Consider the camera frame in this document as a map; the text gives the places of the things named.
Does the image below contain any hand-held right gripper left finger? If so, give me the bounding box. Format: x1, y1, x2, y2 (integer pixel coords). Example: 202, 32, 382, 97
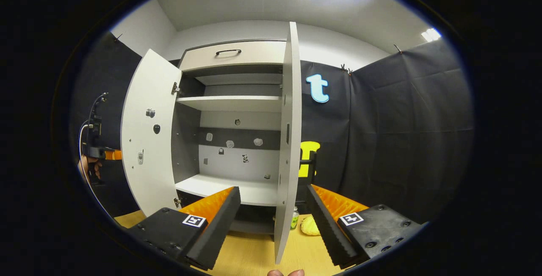
127, 186, 242, 271

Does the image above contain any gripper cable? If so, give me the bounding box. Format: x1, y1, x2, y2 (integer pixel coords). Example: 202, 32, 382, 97
77, 92, 109, 192

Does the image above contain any grey cabinet drawer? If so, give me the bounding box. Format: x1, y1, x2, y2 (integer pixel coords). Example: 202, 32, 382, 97
179, 40, 287, 72

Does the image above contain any black door handle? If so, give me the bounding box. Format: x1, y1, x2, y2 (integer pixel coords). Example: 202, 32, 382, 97
299, 151, 318, 185

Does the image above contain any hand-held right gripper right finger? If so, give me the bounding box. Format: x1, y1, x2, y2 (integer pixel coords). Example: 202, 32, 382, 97
306, 185, 424, 270

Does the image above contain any grey double-door shoe cabinet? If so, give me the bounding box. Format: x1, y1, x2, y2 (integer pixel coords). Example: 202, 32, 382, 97
171, 39, 297, 235

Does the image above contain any grey cabinet door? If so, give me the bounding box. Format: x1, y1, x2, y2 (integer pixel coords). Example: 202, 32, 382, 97
274, 22, 302, 265
120, 48, 183, 217

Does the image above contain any black backdrop cloth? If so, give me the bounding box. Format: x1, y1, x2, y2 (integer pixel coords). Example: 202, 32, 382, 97
70, 33, 475, 226

